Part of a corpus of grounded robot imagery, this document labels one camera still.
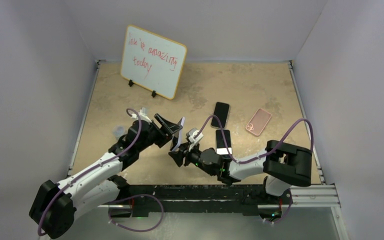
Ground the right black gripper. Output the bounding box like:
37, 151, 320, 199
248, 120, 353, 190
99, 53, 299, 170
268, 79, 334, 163
169, 140, 216, 176

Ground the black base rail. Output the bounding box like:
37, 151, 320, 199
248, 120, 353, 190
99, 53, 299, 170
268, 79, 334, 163
117, 184, 292, 218

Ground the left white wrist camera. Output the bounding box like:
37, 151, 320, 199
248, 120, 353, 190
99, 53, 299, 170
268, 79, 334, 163
137, 107, 152, 124

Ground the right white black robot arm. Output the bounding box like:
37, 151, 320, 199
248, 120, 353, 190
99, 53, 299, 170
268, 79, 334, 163
169, 140, 313, 204

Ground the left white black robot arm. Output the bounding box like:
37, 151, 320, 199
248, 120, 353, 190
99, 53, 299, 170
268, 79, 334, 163
28, 108, 185, 239

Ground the small clear plastic cup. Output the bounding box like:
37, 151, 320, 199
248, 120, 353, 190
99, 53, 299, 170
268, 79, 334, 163
112, 125, 125, 140

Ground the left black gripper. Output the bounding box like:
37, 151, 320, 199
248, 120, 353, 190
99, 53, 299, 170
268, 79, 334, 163
137, 114, 182, 153

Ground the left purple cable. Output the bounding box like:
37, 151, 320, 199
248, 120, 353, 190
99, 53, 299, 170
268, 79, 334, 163
37, 108, 143, 237

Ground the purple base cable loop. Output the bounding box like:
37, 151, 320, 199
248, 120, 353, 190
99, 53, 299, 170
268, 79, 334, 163
107, 193, 165, 233

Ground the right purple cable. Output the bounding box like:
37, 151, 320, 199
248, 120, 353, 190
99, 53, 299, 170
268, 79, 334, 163
195, 114, 314, 165

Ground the black smartphone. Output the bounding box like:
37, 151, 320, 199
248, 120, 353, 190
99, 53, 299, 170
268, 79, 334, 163
215, 129, 233, 155

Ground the white whiteboard with yellow frame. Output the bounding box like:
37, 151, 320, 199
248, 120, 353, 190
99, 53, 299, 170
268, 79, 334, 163
120, 24, 188, 100

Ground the pink phone case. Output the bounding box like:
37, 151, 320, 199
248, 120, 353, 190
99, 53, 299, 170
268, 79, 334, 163
245, 108, 272, 137

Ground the black phone on table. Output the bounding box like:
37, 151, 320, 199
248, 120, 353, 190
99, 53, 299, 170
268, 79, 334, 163
210, 102, 230, 129

